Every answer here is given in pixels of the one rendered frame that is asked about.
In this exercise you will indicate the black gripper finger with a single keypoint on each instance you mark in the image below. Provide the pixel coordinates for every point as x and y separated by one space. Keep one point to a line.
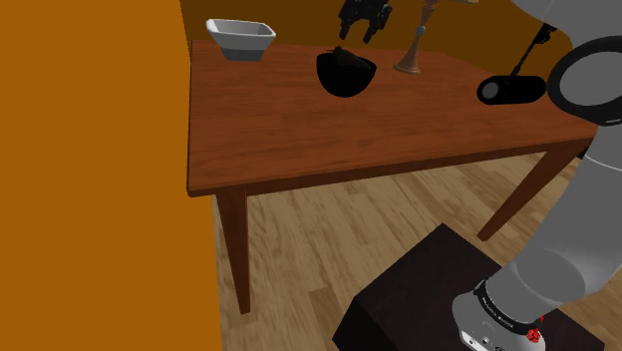
373 32
345 28

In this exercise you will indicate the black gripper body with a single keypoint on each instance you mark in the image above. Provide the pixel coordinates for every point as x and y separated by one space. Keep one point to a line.
364 8

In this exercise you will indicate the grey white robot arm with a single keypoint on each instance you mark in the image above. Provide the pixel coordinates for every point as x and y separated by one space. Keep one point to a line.
578 228

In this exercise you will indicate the dark brown lump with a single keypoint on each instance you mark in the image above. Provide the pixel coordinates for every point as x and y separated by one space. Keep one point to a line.
348 58

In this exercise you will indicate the brown wooden candlestick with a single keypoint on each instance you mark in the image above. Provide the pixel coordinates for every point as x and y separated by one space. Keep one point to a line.
412 59

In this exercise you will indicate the black round bowl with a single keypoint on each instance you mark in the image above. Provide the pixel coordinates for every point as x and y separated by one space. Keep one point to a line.
344 80

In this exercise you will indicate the white square bowl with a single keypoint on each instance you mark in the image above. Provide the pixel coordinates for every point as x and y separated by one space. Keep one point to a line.
241 39

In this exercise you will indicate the brown wooden table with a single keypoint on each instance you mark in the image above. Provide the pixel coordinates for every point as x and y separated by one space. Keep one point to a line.
301 131

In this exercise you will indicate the black cylinder with thin rod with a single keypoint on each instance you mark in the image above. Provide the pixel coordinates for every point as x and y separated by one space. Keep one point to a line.
515 90

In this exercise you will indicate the dark robot stand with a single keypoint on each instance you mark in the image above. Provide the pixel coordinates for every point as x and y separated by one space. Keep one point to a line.
413 301

